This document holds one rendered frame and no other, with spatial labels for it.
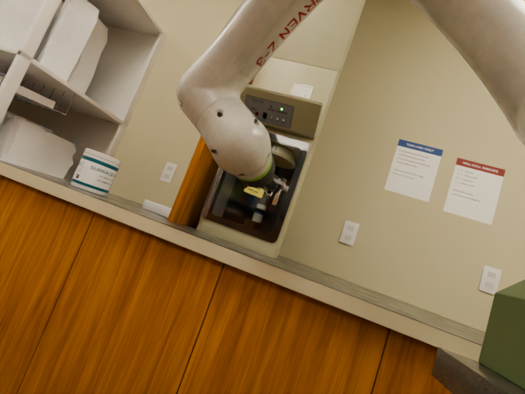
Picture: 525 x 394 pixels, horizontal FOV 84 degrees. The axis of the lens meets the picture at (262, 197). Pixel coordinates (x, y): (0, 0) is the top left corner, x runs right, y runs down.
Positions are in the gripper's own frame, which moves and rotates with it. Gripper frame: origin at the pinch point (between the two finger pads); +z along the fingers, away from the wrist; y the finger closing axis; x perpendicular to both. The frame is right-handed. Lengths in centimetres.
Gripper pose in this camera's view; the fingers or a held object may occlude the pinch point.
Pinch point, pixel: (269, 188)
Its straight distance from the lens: 87.2
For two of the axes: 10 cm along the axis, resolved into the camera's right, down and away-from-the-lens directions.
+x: -3.5, 9.3, -1.3
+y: -9.2, -3.2, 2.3
